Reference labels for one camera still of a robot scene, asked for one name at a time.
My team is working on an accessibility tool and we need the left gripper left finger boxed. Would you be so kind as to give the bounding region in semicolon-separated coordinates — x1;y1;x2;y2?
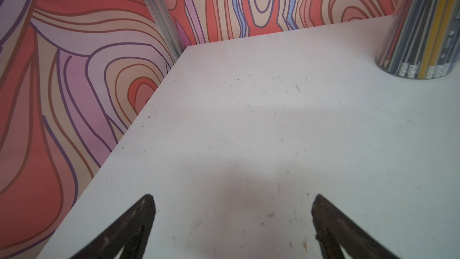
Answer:
73;194;156;259

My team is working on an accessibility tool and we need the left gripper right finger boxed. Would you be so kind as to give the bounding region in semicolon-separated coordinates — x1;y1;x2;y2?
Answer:
311;194;397;259

